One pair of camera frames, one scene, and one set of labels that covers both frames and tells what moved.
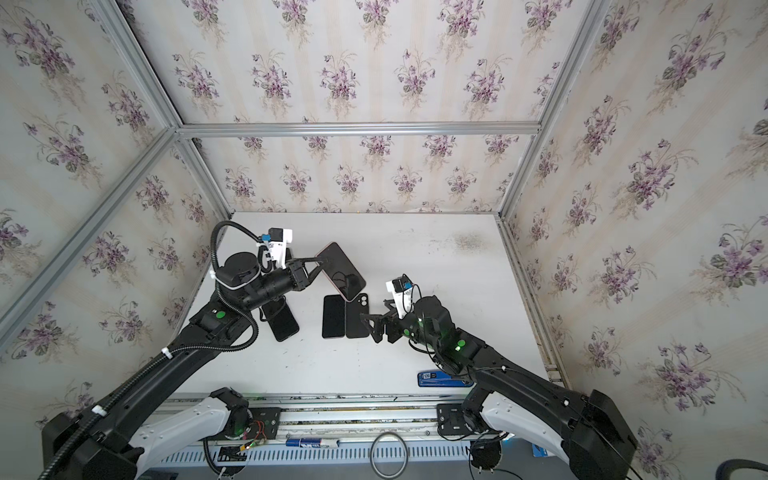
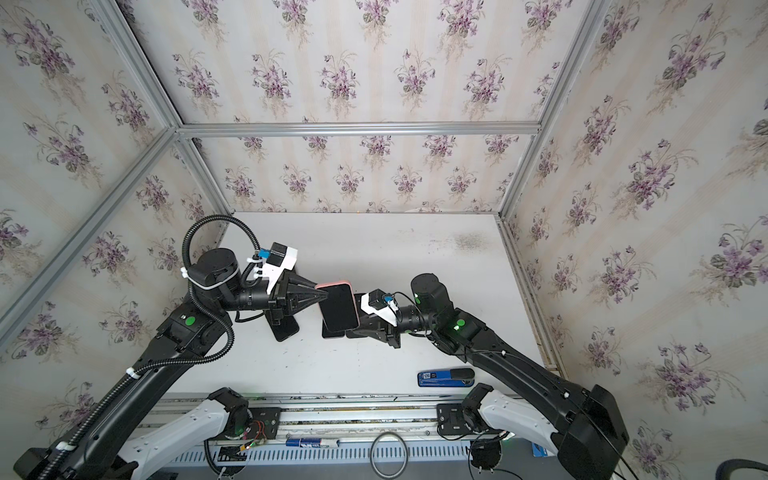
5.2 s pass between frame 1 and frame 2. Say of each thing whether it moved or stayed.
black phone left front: stayed
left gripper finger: moved
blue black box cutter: stayed
